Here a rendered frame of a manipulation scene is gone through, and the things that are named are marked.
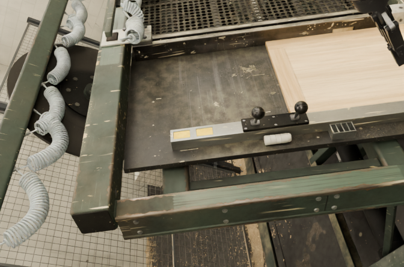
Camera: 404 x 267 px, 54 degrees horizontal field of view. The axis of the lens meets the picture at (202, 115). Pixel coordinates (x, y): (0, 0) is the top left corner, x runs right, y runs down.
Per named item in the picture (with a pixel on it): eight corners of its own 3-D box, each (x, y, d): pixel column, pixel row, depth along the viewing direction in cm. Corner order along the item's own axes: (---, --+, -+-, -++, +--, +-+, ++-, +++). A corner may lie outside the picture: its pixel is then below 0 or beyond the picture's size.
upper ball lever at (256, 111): (261, 128, 122) (267, 116, 109) (249, 130, 122) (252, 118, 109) (260, 116, 123) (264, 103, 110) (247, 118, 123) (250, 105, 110)
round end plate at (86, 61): (172, 171, 186) (-16, 124, 156) (166, 178, 189) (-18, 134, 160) (168, 67, 243) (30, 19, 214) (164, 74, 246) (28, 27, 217)
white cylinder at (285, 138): (265, 147, 120) (291, 144, 120) (265, 141, 118) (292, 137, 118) (263, 140, 123) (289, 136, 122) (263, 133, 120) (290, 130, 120)
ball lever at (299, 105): (300, 124, 122) (311, 111, 109) (288, 125, 122) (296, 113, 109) (298, 112, 123) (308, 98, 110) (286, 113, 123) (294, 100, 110)
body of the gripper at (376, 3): (342, -12, 85) (359, 18, 91) (357, 7, 79) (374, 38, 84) (376, -34, 83) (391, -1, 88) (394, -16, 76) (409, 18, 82)
